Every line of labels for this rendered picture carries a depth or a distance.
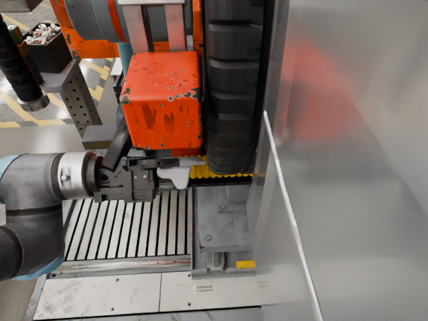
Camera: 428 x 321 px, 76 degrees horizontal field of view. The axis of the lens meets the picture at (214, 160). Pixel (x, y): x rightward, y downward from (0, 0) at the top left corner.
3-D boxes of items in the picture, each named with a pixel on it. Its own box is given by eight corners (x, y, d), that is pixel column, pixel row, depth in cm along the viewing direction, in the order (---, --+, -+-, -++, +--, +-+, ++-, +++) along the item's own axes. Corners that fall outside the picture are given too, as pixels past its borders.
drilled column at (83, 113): (99, 138, 150) (69, 67, 119) (81, 139, 150) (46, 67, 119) (103, 126, 157) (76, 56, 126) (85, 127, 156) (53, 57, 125)
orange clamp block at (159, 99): (201, 100, 36) (203, 149, 30) (141, 102, 36) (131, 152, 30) (199, 49, 31) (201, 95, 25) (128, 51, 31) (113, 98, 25)
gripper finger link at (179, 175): (207, 186, 53) (159, 188, 53) (206, 156, 53) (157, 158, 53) (207, 189, 50) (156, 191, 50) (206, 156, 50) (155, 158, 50)
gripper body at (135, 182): (162, 194, 57) (103, 197, 57) (160, 153, 57) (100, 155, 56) (156, 201, 49) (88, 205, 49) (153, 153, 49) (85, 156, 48)
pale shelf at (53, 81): (64, 92, 106) (60, 85, 104) (18, 94, 105) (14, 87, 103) (91, 42, 135) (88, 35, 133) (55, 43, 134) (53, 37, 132)
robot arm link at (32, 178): (20, 203, 57) (18, 154, 56) (82, 200, 57) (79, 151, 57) (-16, 212, 47) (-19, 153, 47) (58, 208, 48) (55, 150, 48)
